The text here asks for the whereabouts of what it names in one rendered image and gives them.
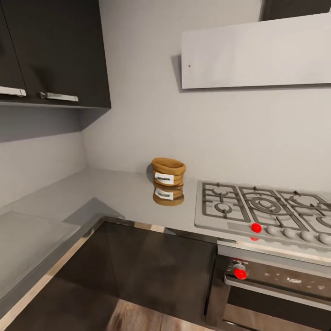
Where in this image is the popcorn bag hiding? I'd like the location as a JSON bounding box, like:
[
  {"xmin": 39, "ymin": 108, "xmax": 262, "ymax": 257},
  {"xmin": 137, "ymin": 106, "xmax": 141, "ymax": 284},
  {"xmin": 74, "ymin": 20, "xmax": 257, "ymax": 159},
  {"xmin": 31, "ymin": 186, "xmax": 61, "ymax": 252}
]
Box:
[{"xmin": 152, "ymin": 158, "xmax": 186, "ymax": 187}]

